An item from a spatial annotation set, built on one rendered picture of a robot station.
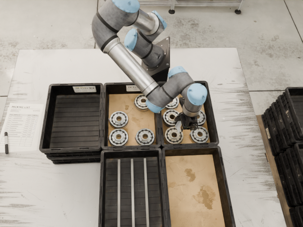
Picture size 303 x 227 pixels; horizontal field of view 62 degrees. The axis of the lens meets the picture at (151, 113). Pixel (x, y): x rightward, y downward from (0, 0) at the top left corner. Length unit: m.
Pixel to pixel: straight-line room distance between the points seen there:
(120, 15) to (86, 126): 0.66
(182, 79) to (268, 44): 2.35
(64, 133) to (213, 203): 0.86
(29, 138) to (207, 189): 1.06
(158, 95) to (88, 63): 0.90
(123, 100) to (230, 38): 1.96
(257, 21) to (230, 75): 1.71
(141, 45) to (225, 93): 0.67
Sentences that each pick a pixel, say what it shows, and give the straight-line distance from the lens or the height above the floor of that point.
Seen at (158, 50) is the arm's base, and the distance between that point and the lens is 1.56.
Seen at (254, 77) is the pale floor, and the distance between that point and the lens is 2.90.
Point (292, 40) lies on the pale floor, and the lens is 3.48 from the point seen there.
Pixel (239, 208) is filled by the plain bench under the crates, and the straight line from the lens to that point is 1.53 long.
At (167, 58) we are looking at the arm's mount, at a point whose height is 0.96.
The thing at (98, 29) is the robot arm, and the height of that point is 1.36.
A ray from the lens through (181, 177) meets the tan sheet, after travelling 1.34.
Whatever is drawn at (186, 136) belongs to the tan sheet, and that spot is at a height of 0.83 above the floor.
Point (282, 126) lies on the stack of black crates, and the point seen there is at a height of 0.39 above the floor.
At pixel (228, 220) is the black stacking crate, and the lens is 1.30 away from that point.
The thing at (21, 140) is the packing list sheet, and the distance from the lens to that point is 1.67.
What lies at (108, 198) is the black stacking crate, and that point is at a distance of 1.31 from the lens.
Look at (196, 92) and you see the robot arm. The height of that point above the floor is 1.32.
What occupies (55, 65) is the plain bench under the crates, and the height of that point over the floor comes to 0.70.
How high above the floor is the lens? 2.12
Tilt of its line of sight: 62 degrees down
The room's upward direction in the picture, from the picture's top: 6 degrees clockwise
